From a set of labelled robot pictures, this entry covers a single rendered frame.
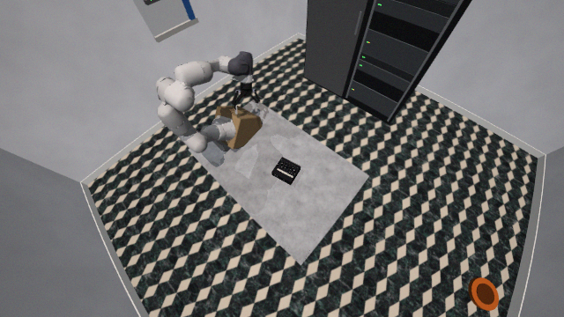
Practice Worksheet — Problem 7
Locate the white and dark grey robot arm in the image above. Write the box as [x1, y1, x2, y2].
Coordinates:
[156, 51, 254, 153]

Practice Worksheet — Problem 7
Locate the black lighting desk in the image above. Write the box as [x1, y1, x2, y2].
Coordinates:
[271, 158, 301, 185]

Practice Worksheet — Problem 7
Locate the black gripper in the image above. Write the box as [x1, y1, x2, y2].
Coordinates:
[232, 83, 260, 114]

